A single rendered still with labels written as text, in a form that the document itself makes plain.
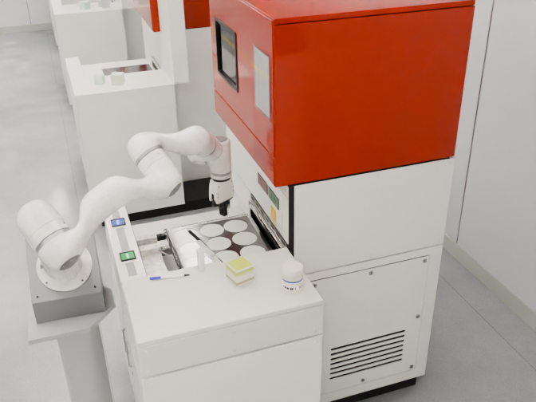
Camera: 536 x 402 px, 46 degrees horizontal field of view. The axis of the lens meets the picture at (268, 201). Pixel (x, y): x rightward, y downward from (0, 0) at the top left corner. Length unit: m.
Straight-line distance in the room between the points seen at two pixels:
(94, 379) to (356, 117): 1.40
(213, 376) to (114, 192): 0.69
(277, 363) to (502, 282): 1.94
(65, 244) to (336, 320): 1.24
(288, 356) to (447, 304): 1.73
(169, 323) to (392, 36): 1.20
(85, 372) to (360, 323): 1.13
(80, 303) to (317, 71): 1.16
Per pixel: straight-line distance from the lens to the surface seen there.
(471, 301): 3.86
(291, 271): 2.11
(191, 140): 2.07
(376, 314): 2.81
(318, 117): 2.22
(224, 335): 2.09
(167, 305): 2.16
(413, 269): 2.76
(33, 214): 2.01
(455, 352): 3.50
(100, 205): 2.00
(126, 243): 2.52
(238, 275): 2.18
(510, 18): 3.53
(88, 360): 2.57
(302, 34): 2.11
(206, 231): 2.65
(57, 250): 1.97
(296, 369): 2.30
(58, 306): 2.39
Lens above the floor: 2.28
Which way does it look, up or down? 29 degrees down
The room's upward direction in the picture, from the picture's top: 1 degrees counter-clockwise
